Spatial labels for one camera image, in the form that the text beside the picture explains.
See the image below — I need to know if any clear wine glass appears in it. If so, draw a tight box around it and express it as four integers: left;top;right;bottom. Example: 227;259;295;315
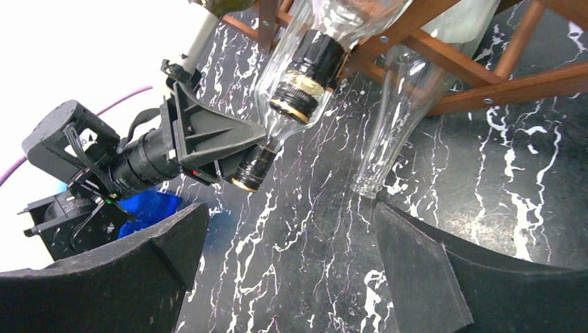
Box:
351;1;499;199

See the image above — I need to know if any brown wooden wine rack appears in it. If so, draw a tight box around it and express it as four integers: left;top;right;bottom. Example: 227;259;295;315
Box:
223;0;588;117

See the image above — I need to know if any clear square liquor bottle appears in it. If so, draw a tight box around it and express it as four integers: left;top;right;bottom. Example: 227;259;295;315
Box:
232;6;333;192
269;0;412;124

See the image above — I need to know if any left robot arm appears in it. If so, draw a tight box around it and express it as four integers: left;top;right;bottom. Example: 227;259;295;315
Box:
1;60;266;332

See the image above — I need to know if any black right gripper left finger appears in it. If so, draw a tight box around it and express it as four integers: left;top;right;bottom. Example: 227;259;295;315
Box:
1;203;209;332

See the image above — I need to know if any blue square glass bottle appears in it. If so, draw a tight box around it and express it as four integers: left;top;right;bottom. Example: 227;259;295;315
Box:
118;189;182;239

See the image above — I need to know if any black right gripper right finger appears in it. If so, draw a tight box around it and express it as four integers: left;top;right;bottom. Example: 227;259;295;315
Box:
374;203;587;332

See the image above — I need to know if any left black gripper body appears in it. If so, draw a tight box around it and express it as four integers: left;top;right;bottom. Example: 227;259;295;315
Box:
160;60;266;185

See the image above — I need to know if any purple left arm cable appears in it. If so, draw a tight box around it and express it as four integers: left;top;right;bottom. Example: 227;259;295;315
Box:
0;85;153;187

